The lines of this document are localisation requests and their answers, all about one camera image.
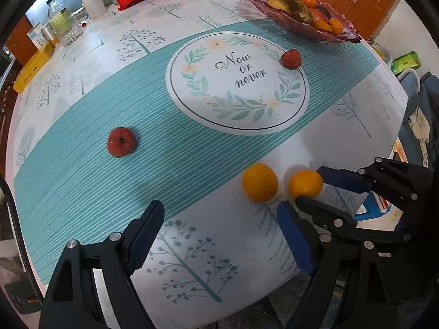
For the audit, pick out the small orange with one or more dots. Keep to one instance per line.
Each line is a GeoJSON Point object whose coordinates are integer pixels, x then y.
{"type": "Point", "coordinates": [321, 24]}

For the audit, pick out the pink glass fruit plate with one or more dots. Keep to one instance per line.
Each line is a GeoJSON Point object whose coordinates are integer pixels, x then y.
{"type": "Point", "coordinates": [271, 10]}

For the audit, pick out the white plastic bottle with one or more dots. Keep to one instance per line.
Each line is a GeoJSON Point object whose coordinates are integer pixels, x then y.
{"type": "Point", "coordinates": [92, 1]}

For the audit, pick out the clear plastic bottle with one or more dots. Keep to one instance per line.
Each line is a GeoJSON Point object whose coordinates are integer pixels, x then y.
{"type": "Point", "coordinates": [56, 10]}

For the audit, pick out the overripe brown banana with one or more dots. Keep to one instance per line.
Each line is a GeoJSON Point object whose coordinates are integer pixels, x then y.
{"type": "Point", "coordinates": [291, 0]}

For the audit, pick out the yellow box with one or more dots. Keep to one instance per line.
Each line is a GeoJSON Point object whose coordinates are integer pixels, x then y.
{"type": "Point", "coordinates": [32, 68]}

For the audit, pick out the tree-print tablecloth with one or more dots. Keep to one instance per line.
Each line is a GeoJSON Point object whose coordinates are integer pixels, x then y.
{"type": "Point", "coordinates": [103, 109]}

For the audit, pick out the green packet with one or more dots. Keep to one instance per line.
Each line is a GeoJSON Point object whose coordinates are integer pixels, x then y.
{"type": "Point", "coordinates": [406, 62]}

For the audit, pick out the blue and white carton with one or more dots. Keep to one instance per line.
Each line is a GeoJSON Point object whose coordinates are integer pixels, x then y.
{"type": "Point", "coordinates": [375, 209]}

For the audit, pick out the clear glass jar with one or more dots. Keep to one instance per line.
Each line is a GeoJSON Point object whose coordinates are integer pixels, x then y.
{"type": "Point", "coordinates": [70, 29]}

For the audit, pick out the blue and white box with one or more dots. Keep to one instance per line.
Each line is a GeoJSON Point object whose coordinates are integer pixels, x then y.
{"type": "Point", "coordinates": [36, 36]}

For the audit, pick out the red bumpy fruit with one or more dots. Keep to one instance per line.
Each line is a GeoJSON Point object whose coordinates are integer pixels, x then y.
{"type": "Point", "coordinates": [291, 58]}
{"type": "Point", "coordinates": [121, 141]}

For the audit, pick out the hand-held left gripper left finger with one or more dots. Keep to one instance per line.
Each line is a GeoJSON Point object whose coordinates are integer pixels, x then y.
{"type": "Point", "coordinates": [147, 236]}

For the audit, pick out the yellow fruit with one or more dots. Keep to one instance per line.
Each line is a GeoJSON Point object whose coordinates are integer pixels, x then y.
{"type": "Point", "coordinates": [277, 1]}

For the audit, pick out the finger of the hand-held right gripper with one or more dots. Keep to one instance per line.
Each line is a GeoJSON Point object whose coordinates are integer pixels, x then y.
{"type": "Point", "coordinates": [339, 178]}
{"type": "Point", "coordinates": [325, 212]}

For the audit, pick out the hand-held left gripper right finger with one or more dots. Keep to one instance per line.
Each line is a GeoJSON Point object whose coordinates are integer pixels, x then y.
{"type": "Point", "coordinates": [295, 236]}

